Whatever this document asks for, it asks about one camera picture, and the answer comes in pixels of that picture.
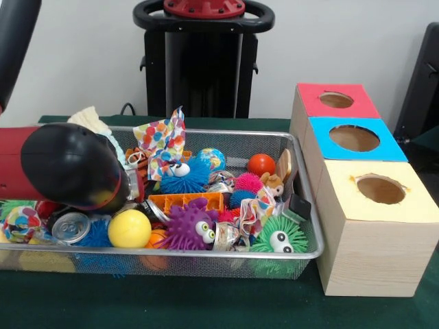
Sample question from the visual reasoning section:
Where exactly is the polka dot paper napkin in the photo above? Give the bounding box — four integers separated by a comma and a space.
132, 106, 187, 181

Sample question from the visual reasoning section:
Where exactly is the wooden three-hole box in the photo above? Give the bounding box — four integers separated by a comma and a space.
289, 82, 439, 297

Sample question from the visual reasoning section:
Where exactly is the crushed black can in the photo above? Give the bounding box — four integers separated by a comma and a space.
137, 198, 171, 223

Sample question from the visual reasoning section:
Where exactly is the yellow smiley ball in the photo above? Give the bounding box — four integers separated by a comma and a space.
108, 208, 152, 248

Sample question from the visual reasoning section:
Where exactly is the blue spiky ball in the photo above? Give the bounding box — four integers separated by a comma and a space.
160, 157, 211, 195

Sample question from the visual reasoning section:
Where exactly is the purple spiky toy with eyes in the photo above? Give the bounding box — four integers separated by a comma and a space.
161, 197, 220, 251

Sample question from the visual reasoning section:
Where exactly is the globe print ball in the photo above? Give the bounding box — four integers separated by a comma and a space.
195, 147, 227, 172

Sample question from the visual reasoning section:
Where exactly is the crushed silver can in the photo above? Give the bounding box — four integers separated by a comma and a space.
51, 211, 92, 245

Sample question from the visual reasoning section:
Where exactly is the cream knitted cloth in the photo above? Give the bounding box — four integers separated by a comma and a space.
67, 106, 112, 136

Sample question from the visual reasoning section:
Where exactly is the red rubber ball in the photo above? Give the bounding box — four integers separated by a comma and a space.
247, 154, 276, 178

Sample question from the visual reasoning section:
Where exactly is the dark green tablecloth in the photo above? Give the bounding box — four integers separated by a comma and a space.
406, 128, 439, 164
0, 115, 439, 329

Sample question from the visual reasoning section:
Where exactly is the green spiky toy with eyes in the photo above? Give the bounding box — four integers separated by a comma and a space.
252, 216, 309, 254

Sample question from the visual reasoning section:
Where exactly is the black cable loop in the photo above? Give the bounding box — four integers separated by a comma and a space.
119, 101, 138, 117

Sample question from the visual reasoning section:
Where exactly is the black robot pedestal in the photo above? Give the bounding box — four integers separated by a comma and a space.
132, 0, 275, 119

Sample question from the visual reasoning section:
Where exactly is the wire mesh bin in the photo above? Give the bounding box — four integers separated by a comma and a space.
0, 123, 325, 279

